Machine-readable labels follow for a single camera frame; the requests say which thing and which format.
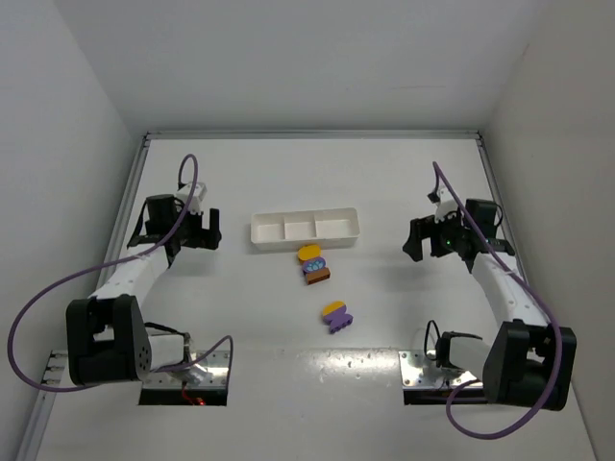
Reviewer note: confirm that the yellow half-round lego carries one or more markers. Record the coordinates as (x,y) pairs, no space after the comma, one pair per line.
(332,307)

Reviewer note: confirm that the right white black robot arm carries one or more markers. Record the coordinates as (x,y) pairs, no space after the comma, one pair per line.
(529,357)

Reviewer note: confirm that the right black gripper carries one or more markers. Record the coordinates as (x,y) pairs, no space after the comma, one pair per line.
(428,236)

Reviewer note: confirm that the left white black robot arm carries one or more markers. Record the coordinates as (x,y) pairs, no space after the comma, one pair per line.
(107,339)

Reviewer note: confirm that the purple lego with flower print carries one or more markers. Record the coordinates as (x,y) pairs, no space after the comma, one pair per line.
(315,267)

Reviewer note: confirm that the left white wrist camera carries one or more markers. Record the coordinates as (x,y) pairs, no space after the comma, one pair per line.
(192,194)

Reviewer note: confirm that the brown lego brick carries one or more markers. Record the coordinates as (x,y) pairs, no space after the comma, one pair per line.
(318,277)

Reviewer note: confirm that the purple lego brick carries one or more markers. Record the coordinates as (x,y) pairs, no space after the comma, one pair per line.
(337,320)

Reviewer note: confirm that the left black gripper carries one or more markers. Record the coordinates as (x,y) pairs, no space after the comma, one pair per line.
(200,230)

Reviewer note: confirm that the white three-compartment tray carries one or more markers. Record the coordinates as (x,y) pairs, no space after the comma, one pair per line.
(288,231)

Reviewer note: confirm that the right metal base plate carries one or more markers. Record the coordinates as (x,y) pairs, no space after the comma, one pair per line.
(419,373)

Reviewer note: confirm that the metal base plate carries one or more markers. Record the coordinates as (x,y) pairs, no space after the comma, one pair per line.
(211,373)
(419,373)

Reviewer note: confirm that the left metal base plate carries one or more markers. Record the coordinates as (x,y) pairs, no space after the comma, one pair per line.
(211,373)

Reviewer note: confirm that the yellow rounded lego near tray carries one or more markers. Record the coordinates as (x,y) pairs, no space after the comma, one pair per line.
(308,252)

